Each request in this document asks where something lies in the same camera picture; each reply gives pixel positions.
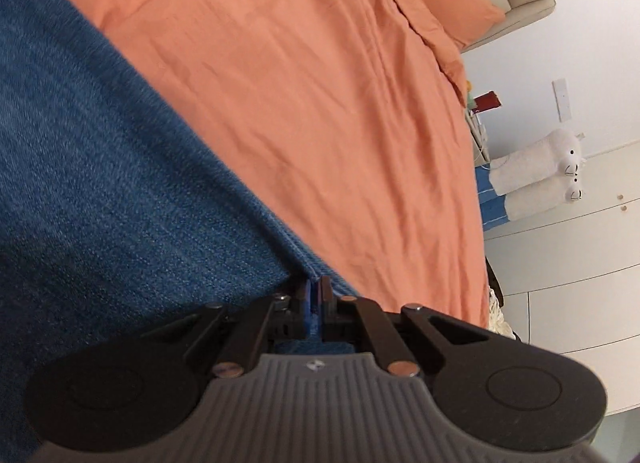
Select white cabinet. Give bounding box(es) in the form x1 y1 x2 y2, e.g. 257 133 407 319
481 142 640 416

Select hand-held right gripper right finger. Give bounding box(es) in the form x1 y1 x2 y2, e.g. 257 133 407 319
320 275 491 378

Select white wall switch plate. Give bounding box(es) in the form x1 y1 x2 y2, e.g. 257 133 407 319
552 78 573 123

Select blue white striped cloth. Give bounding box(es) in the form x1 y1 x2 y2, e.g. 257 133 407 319
474 165 512 230

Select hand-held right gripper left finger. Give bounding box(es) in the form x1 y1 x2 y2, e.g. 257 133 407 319
142 281 314 380

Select white plush toy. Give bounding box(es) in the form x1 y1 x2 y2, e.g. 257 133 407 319
488 128 587 196
502 174 585 222

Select cream knitted cloth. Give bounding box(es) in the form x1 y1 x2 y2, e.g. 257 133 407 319
486 285 516 339

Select blue denim pants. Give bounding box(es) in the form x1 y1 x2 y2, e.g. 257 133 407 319
0 0 362 463

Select red box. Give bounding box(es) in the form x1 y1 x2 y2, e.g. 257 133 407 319
474 90 502 113

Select white cable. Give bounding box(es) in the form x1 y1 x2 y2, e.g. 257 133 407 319
466 109 491 165

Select orange bed sheet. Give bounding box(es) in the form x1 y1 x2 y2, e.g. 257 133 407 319
20 0 492 330

